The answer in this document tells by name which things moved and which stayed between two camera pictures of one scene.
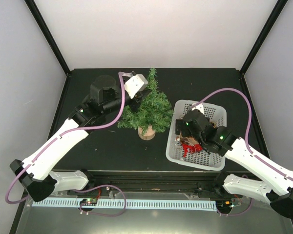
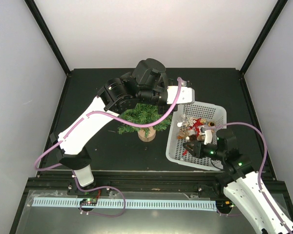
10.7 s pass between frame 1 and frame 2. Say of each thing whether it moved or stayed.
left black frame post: stayed
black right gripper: moved
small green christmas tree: stayed
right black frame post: stayed
